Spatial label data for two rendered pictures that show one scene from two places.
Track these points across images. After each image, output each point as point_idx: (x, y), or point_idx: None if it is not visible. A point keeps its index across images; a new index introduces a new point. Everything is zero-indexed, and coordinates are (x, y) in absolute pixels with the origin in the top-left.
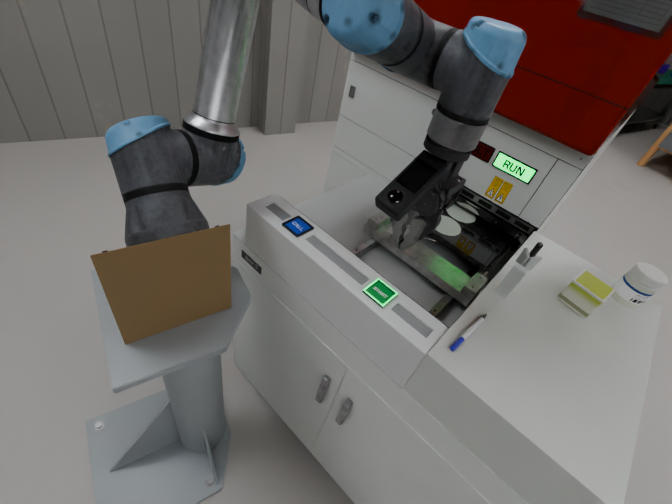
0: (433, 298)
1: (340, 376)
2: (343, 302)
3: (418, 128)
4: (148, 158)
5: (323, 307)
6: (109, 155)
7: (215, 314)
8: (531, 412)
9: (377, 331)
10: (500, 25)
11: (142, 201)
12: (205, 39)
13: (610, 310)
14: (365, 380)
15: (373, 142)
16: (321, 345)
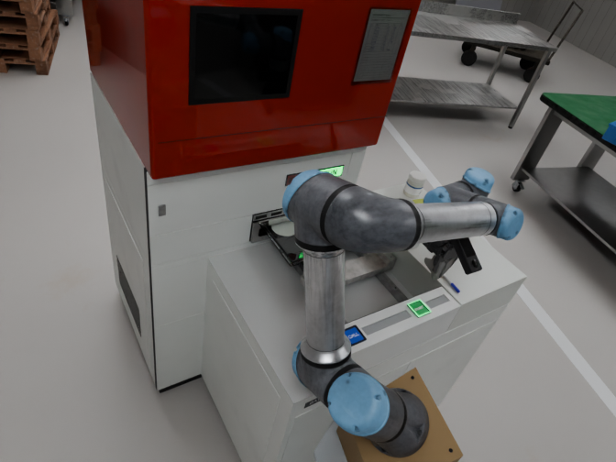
0: (376, 283)
1: (402, 373)
2: (412, 335)
3: (249, 194)
4: (392, 396)
5: (394, 352)
6: (380, 429)
7: None
8: (489, 279)
9: (434, 324)
10: (489, 177)
11: (409, 418)
12: (333, 300)
13: None
14: (421, 355)
15: (204, 231)
16: (389, 374)
